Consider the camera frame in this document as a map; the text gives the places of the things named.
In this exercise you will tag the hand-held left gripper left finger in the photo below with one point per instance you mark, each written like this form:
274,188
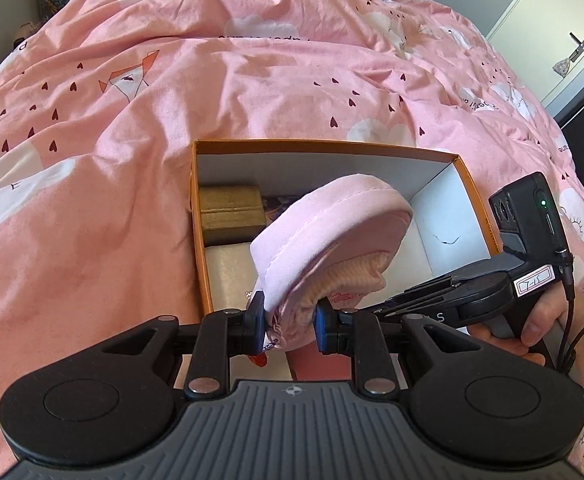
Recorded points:
256,312

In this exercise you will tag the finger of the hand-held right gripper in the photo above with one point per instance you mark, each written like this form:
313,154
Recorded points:
432,287
412,305

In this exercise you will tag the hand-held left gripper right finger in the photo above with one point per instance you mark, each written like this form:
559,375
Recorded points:
322,325

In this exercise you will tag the cream box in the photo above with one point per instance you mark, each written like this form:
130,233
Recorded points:
226,275

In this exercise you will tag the orange cardboard box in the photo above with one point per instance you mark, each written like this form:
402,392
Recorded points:
437,220

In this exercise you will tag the pink fabric pouch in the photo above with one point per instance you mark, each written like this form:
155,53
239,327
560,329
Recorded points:
322,225

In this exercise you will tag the gold gift box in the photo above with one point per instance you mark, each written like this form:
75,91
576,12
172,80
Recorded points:
229,210

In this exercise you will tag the person's right hand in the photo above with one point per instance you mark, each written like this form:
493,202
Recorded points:
547,320

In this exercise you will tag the pink card wallet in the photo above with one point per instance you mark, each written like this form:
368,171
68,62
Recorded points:
317,365

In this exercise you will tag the small hanging cloth pouch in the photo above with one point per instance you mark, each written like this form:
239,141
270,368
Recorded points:
562,67

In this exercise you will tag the pink printed blanket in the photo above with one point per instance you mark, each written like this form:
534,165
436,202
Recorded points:
121,185

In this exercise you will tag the white door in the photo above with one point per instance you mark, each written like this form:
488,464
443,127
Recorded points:
532,10

